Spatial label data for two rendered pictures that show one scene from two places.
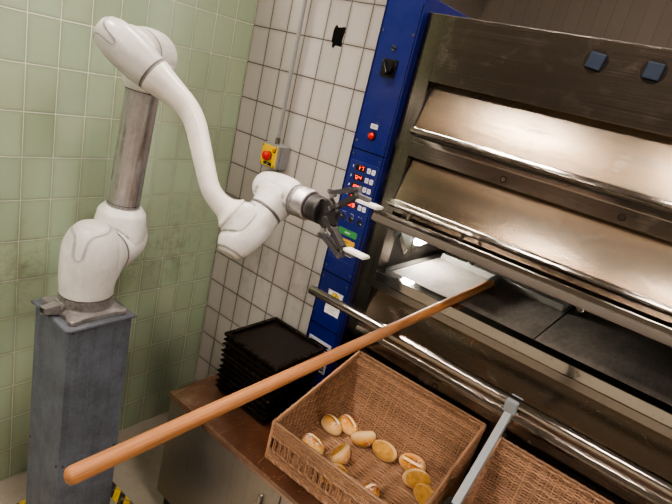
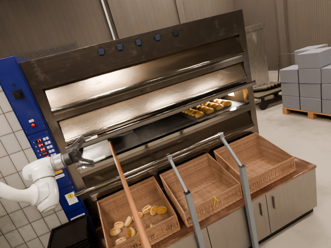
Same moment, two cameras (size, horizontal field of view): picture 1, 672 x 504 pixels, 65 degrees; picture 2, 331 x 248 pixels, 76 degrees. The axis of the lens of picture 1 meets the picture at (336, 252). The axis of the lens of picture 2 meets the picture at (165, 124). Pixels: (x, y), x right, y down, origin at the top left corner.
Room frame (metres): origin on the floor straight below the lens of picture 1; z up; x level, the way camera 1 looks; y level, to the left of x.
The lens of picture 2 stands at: (0.21, 0.57, 1.89)
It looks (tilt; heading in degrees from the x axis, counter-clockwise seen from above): 18 degrees down; 310
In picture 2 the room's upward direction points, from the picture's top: 16 degrees counter-clockwise
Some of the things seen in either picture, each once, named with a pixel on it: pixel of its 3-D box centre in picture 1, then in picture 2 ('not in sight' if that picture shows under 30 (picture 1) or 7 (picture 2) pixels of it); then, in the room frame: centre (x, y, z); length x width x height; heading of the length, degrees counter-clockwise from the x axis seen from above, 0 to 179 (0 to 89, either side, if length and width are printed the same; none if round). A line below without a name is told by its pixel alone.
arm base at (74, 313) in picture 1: (79, 300); not in sight; (1.40, 0.72, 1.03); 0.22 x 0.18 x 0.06; 147
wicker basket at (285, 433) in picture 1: (375, 440); (136, 214); (1.51, -0.29, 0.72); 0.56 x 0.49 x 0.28; 57
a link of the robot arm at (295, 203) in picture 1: (304, 203); (59, 161); (1.43, 0.12, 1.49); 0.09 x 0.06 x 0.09; 146
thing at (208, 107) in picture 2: not in sight; (202, 105); (1.44, -1.64, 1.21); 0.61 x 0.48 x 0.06; 146
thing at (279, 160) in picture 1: (274, 155); not in sight; (2.21, 0.35, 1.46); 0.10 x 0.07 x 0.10; 56
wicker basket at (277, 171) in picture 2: not in sight; (252, 160); (0.82, -1.28, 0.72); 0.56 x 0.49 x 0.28; 56
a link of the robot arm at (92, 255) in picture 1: (90, 256); not in sight; (1.43, 0.71, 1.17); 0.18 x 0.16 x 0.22; 3
